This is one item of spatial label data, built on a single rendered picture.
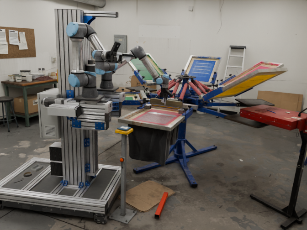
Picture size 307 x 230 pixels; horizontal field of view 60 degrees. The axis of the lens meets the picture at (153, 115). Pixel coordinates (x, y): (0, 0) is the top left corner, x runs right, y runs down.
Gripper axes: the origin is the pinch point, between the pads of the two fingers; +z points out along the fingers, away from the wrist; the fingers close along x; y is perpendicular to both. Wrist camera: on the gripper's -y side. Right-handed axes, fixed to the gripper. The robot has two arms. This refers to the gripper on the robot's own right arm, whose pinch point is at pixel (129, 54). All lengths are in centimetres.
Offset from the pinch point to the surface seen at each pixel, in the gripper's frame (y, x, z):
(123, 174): 114, -44, -26
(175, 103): 44, -121, -20
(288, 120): 40, -124, 101
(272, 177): 136, -242, 84
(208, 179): 144, -181, 14
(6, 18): -60, -135, -427
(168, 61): -24, -485, -254
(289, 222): 145, -141, 119
